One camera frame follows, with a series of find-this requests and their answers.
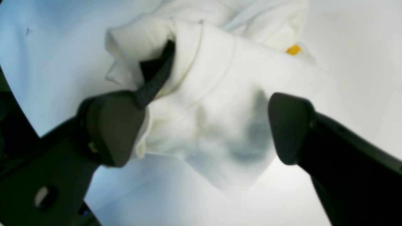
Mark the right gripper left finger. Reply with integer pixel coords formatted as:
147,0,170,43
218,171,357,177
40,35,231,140
1,91,145,226

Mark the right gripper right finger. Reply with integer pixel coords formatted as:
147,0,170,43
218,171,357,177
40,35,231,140
268,93,402,226

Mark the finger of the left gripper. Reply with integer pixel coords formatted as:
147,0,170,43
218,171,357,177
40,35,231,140
135,40,176,109

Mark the white printed T-shirt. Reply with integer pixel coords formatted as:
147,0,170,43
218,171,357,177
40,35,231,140
105,0,320,196

